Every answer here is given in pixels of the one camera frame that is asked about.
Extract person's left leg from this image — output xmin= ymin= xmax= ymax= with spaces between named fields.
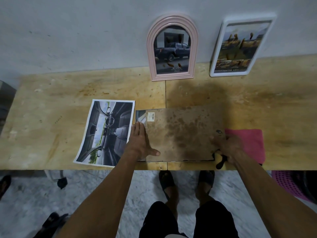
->
xmin=162 ymin=182 xmax=180 ymax=219

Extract pink cloth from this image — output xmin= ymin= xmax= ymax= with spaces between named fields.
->
xmin=225 ymin=129 xmax=266 ymax=165

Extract person's black shorts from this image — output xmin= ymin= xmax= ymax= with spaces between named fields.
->
xmin=139 ymin=201 xmax=240 ymax=238

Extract black sandal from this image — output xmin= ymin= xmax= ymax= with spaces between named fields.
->
xmin=33 ymin=212 xmax=69 ymax=238
xmin=158 ymin=170 xmax=177 ymax=201
xmin=0 ymin=175 xmax=12 ymax=200
xmin=198 ymin=170 xmax=215 ymax=190

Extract person's right forearm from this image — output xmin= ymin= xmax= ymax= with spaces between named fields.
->
xmin=231 ymin=149 xmax=317 ymax=238

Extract person's right leg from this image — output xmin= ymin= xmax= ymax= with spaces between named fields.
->
xmin=195 ymin=182 xmax=214 ymax=207

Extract person's left forearm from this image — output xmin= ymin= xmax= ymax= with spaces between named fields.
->
xmin=56 ymin=146 xmax=147 ymax=238

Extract grey box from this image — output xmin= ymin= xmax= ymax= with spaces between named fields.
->
xmin=0 ymin=80 xmax=17 ymax=133

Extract person's right hand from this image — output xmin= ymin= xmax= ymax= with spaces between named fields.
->
xmin=214 ymin=134 xmax=246 ymax=164

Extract black handled tool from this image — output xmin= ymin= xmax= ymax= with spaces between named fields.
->
xmin=216 ymin=151 xmax=228 ymax=170

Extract car interior photo print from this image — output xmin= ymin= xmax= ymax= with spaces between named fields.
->
xmin=73 ymin=99 xmax=136 ymax=168

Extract pink arched picture frame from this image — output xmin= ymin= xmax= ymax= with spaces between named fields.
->
xmin=146 ymin=15 xmax=199 ymax=82

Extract person's leg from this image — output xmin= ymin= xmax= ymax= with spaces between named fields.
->
xmin=195 ymin=182 xmax=214 ymax=207
xmin=162 ymin=182 xmax=180 ymax=219

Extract white rectangular picture frame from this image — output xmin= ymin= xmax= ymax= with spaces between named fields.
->
xmin=209 ymin=13 xmax=277 ymax=78

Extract person's left hand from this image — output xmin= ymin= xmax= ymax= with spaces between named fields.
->
xmin=125 ymin=121 xmax=161 ymax=161

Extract pink plastic basket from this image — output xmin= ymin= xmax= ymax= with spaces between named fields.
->
xmin=271 ymin=170 xmax=317 ymax=203

